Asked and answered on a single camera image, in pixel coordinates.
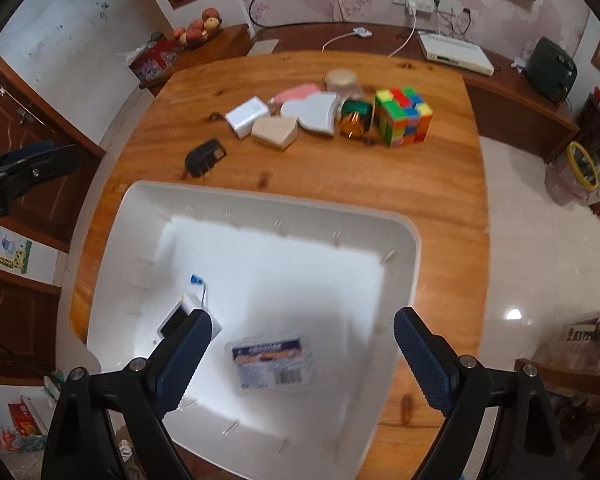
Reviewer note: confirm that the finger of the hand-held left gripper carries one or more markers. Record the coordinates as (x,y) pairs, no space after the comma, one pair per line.
(35,167)

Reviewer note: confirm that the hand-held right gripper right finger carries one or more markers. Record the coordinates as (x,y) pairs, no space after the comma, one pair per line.
(425,360)

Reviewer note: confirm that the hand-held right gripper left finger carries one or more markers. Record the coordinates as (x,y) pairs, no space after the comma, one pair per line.
(185,355)

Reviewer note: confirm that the white plastic bin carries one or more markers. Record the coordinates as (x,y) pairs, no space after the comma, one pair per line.
(280,285)

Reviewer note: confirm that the pink scalloped case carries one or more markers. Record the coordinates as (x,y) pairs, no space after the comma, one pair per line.
(295,94)

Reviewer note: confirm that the small white and black device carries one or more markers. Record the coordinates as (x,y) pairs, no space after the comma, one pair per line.
(172,317)

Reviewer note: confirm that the small blue clip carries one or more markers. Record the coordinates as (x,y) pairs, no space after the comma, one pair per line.
(197,280)

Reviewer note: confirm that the clear labelled plastic box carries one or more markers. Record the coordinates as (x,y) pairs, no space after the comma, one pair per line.
(272,362)

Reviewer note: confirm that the red patterned box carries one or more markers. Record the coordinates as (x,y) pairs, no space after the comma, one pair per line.
(152,62)

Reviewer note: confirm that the black power adapter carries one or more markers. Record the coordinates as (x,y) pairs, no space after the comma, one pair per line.
(205,157)

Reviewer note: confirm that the wooden side cabinet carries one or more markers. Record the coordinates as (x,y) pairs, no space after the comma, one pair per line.
(215,47)

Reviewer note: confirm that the white cardboard box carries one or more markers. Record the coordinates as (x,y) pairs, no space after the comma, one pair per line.
(247,115)

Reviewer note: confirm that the yellow rimmed trash bin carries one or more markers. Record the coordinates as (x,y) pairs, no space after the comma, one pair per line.
(577,175)

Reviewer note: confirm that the beige angular box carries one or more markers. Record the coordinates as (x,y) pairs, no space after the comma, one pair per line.
(275,132)

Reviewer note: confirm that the multicoloured puzzle cube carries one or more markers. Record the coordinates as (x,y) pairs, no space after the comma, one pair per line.
(402,117)

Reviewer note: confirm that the green and gold can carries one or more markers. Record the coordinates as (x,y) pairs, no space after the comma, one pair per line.
(355,119)

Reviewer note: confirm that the grey paper card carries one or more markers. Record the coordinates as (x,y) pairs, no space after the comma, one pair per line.
(261,48)

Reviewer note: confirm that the white curved case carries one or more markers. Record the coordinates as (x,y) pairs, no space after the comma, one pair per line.
(312,115)

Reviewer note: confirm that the long wooden cabinet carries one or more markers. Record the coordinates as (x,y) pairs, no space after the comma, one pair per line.
(520,105)

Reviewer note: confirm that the gold round case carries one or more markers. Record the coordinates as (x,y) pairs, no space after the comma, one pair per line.
(340,81)

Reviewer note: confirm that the white set-top box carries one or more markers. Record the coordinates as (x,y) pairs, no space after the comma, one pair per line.
(457,52)

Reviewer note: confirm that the white charger pad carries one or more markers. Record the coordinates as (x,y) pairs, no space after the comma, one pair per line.
(362,33)

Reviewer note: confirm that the white power strip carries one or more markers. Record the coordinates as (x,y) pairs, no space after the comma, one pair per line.
(425,0)

